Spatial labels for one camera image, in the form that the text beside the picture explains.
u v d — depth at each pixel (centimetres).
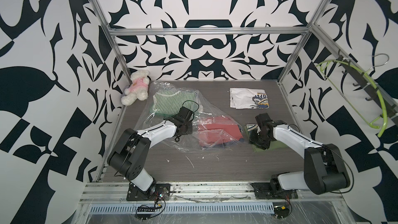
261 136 75
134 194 73
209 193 76
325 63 81
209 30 91
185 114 73
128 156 45
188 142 86
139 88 103
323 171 43
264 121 73
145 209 73
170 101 105
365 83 59
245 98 109
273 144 80
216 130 85
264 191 74
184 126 78
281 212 72
